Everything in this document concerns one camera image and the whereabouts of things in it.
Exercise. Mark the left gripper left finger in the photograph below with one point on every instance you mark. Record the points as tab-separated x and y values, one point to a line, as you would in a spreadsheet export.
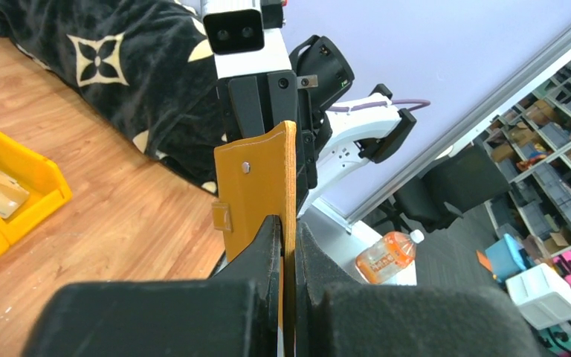
234	313

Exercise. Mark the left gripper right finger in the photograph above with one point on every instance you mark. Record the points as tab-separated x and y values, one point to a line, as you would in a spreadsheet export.
338	316

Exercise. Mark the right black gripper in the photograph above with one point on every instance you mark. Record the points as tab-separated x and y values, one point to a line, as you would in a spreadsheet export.
253	104

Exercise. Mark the yellow leather card holder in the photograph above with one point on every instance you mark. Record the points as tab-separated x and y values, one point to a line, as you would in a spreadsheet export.
256	178

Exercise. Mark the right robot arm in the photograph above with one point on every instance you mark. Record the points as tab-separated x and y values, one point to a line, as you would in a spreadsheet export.
349	134

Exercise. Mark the orange bottle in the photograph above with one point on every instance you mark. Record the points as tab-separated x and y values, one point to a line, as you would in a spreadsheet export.
392	254

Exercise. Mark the black floral blanket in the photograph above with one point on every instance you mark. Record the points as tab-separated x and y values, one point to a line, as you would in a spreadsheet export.
145	67

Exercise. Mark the black office chair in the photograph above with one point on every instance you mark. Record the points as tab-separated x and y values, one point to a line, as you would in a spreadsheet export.
446	191

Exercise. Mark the white box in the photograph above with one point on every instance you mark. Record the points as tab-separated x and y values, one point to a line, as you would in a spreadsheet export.
542	297

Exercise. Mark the right yellow bin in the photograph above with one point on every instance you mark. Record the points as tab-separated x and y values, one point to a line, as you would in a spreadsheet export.
35	188

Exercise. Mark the metal storage shelf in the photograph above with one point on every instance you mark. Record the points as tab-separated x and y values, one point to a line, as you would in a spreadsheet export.
530	143

